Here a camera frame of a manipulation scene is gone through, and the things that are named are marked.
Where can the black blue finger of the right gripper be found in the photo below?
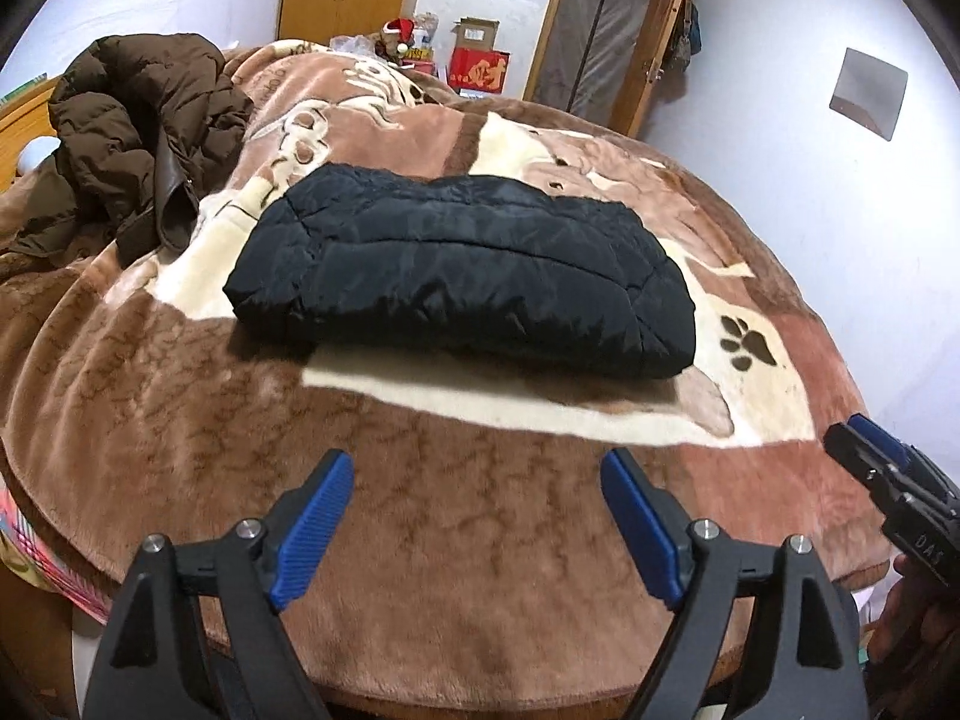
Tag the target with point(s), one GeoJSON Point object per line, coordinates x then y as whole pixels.
{"type": "Point", "coordinates": [888, 466]}

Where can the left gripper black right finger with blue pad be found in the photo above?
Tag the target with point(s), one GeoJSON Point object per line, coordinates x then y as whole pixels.
{"type": "Point", "coordinates": [759, 630]}

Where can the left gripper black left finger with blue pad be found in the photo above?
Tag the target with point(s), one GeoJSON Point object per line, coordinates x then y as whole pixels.
{"type": "Point", "coordinates": [195, 630]}

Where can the black quilted jacket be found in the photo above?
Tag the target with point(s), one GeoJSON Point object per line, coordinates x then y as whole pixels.
{"type": "Point", "coordinates": [483, 264]}

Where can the clothes hanging on door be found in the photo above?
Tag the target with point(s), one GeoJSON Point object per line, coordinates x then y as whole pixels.
{"type": "Point", "coordinates": [684, 43]}

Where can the person's right hand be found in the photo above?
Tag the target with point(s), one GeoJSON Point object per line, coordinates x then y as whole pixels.
{"type": "Point", "coordinates": [919, 617]}

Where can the pink striped bed sheet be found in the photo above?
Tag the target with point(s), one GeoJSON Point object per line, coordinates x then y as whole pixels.
{"type": "Point", "coordinates": [24, 553]}

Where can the brown plush bear blanket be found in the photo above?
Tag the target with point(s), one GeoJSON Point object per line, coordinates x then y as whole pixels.
{"type": "Point", "coordinates": [478, 567]}

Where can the brown puffer coat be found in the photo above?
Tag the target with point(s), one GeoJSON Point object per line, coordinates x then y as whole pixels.
{"type": "Point", "coordinates": [148, 125]}

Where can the wooden headboard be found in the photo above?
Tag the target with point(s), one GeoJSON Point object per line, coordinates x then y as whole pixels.
{"type": "Point", "coordinates": [24, 117]}

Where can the red gift box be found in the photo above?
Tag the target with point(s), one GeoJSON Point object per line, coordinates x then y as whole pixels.
{"type": "Point", "coordinates": [478, 70]}

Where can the open cardboard box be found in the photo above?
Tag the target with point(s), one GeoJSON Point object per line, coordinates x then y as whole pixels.
{"type": "Point", "coordinates": [475, 33]}

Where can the red santa hat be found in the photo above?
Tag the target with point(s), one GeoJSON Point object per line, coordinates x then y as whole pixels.
{"type": "Point", "coordinates": [397, 36]}

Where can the grey square wall panel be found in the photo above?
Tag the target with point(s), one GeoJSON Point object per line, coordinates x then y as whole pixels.
{"type": "Point", "coordinates": [870, 92]}

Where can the wooden door with frame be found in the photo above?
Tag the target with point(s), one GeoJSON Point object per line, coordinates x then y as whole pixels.
{"type": "Point", "coordinates": [601, 59]}

